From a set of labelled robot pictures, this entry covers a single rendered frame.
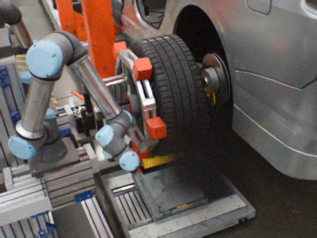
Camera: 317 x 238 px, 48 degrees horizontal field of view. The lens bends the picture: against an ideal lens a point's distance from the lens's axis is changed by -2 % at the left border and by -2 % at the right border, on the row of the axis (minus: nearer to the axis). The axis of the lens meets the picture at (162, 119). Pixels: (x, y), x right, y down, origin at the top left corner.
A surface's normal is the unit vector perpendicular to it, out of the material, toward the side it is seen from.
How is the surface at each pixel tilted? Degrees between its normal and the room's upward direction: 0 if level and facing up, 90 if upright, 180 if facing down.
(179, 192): 0
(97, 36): 90
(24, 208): 90
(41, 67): 83
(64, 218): 0
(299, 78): 90
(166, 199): 0
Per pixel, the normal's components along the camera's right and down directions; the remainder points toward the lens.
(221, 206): -0.07, -0.86
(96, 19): 0.37, 0.45
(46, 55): -0.17, 0.43
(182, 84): 0.27, -0.10
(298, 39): -0.89, 0.27
